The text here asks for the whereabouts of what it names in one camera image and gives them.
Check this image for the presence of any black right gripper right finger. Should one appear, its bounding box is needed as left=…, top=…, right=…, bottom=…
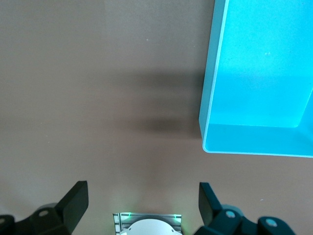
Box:
left=197, top=182, right=297, bottom=235

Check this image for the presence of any turquoise plastic bin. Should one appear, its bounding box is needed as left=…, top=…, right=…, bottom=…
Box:
left=198, top=0, right=313, bottom=158

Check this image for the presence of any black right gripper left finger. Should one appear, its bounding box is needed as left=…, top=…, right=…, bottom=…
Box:
left=0, top=180, right=89, bottom=235

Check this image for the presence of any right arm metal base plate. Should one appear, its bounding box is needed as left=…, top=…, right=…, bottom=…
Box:
left=112, top=212, right=183, bottom=235

